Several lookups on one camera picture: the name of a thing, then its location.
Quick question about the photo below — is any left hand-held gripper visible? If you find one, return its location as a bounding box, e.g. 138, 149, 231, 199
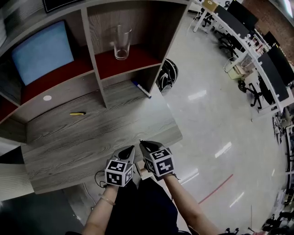
104, 145, 136, 188

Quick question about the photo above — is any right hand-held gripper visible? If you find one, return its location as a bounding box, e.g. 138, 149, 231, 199
139, 140, 175, 182

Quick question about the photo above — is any wooden drawer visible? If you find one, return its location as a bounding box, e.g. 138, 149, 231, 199
134, 160, 157, 181

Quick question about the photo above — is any blue capped marker pen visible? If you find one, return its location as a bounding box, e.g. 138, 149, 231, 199
131, 80, 152, 99

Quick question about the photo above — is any person's right forearm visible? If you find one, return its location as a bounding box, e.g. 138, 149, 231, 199
163, 173, 221, 235

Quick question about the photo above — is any person's left forearm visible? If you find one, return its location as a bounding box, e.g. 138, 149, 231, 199
81, 185, 120, 235

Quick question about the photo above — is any grey wooden desk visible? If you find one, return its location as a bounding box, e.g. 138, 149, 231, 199
20, 79, 183, 195

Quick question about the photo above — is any black office chair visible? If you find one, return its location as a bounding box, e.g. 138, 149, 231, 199
215, 29, 239, 56
237, 80, 276, 110

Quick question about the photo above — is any grey wooden desk hutch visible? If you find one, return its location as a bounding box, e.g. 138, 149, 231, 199
0, 0, 192, 145

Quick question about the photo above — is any black desk divider panel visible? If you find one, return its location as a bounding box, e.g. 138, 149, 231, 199
258, 52, 289, 103
215, 4, 250, 37

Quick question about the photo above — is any long white office desk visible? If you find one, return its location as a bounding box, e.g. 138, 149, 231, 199
192, 0, 294, 115

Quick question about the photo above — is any person's black clothing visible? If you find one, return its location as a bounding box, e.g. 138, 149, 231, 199
107, 176, 180, 235

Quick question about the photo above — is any black helmets pile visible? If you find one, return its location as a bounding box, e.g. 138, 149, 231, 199
155, 58, 179, 94

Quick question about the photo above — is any white ribbed chair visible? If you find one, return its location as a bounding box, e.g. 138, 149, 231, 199
0, 162, 35, 201

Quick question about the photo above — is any beige storage box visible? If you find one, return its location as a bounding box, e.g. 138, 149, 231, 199
226, 61, 253, 80

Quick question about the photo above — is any clear drinking glass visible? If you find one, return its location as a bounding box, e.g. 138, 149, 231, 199
114, 24, 133, 61

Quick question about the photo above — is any light blue board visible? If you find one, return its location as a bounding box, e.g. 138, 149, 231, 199
11, 20, 75, 87

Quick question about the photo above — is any cardboard box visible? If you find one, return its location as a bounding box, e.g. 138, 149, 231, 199
202, 0, 218, 11

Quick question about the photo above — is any black computer monitor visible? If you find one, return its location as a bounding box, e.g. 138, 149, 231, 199
227, 0, 259, 30

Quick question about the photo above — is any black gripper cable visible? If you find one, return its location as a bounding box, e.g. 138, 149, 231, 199
94, 170, 108, 188

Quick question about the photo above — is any thin wrist bracelet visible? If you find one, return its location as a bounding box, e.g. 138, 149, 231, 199
98, 195, 116, 206

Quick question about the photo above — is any white floor cable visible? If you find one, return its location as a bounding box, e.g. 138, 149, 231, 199
82, 183, 97, 208

